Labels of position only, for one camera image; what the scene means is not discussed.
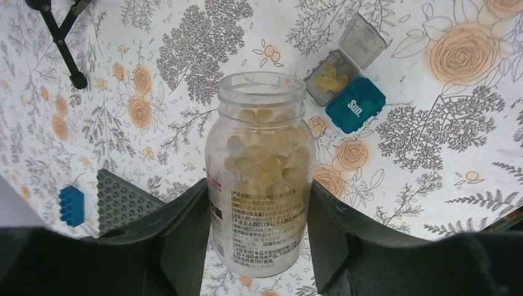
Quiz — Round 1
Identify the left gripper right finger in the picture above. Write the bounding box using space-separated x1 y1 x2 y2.
307 182 522 295

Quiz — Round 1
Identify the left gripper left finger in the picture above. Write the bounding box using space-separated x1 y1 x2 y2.
1 179 210 295

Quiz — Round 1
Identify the amber glass pill bottle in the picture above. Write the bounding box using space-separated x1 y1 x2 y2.
205 72 316 278

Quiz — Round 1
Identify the teal pill organizer box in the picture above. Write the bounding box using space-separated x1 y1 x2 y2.
305 13 386 134

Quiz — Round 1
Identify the grey lego baseplate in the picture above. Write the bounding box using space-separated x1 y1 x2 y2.
97 169 165 236

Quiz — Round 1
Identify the blue lego brick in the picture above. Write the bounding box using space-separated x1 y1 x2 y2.
59 186 85 228

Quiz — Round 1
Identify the floral table mat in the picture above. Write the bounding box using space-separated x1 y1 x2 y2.
1 1 522 295

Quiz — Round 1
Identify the microphone on tripod stand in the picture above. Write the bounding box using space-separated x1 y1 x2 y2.
25 0 91 89

